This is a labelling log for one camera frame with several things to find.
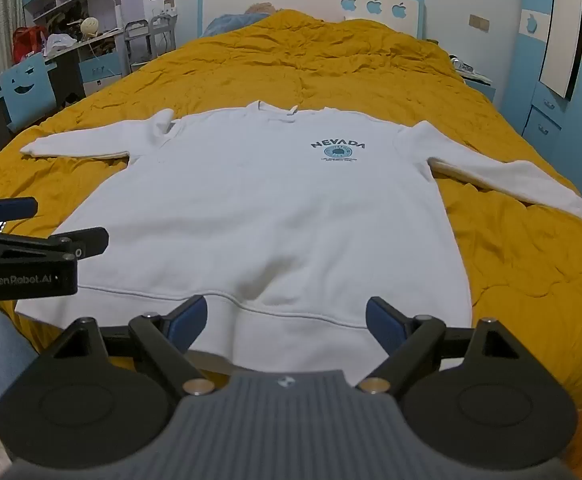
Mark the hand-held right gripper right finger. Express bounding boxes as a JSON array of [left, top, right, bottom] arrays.
[[355, 296, 530, 397]]

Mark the black framed white board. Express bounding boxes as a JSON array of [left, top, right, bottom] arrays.
[[539, 0, 582, 101]]

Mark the light blue cloth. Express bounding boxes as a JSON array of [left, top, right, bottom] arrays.
[[0, 305, 40, 412]]

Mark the blue face-cutout chair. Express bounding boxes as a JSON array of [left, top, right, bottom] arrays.
[[0, 52, 57, 134]]

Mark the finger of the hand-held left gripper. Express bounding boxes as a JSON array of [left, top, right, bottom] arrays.
[[0, 196, 39, 227], [0, 227, 110, 266]]

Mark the white printed sweatshirt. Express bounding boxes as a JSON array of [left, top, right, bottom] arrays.
[[14, 100, 582, 389]]

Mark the blue and dark desk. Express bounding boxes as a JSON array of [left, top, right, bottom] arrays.
[[0, 27, 128, 162]]

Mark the blue nightstand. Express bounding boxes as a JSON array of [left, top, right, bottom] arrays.
[[450, 57, 497, 104]]

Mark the yellow bed blanket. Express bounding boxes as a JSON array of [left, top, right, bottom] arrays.
[[0, 8, 582, 463]]

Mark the blue pillow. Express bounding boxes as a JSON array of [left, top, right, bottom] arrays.
[[205, 10, 272, 37]]

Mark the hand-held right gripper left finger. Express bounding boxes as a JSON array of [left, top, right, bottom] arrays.
[[46, 295, 217, 397]]

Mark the white plastic bag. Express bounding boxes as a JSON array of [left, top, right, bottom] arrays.
[[45, 33, 78, 52]]

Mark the white chair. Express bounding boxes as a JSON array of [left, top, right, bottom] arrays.
[[123, 14, 178, 74]]

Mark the red bag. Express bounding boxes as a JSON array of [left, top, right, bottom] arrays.
[[12, 26, 47, 62]]

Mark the blue and white wardrobe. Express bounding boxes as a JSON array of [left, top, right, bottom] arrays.
[[501, 7, 582, 202]]

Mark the white and blue headboard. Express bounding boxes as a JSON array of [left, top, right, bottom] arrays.
[[197, 0, 427, 41]]

